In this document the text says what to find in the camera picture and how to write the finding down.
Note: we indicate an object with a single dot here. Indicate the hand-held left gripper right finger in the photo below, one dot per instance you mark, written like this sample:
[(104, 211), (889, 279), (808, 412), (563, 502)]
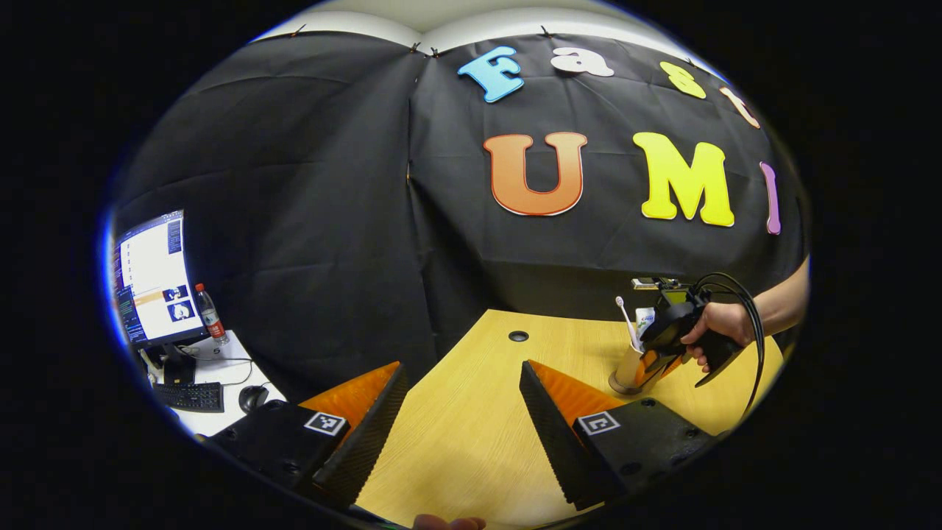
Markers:
[(559, 442)]

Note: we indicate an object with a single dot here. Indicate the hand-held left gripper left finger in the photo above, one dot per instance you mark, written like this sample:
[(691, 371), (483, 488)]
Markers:
[(368, 442)]

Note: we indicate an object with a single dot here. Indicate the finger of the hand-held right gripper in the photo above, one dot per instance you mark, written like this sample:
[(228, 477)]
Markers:
[(651, 366)]

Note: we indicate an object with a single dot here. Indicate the white toothpaste tube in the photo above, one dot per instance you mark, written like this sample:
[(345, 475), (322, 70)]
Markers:
[(646, 320)]

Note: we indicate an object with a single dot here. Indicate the beige cup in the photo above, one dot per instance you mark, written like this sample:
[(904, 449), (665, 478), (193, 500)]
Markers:
[(625, 368)]

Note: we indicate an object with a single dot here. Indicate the pale pink toothbrush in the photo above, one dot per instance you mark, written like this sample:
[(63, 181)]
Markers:
[(627, 320)]

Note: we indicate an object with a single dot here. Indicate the round brown coaster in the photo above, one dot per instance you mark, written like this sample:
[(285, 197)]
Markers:
[(614, 390)]

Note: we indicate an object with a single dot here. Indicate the wooden desktop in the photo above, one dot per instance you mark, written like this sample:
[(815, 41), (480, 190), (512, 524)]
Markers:
[(471, 442)]

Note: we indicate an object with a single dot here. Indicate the black desk grommet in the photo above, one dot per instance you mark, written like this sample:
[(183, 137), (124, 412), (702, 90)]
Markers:
[(518, 336)]

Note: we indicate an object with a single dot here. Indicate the black computer mouse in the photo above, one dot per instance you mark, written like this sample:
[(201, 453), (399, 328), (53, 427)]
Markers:
[(253, 399)]

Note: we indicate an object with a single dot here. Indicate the black keyboard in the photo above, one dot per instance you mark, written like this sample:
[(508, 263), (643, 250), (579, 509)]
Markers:
[(190, 396)]

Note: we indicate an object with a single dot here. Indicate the clear water bottle red cap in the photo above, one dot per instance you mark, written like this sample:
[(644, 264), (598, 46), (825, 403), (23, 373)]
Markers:
[(211, 316)]

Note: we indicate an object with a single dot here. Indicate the black backdrop cloth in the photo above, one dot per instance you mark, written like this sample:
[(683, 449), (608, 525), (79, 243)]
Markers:
[(331, 221)]

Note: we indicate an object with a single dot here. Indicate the computer monitor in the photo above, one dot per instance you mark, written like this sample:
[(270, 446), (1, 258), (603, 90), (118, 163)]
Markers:
[(154, 280)]

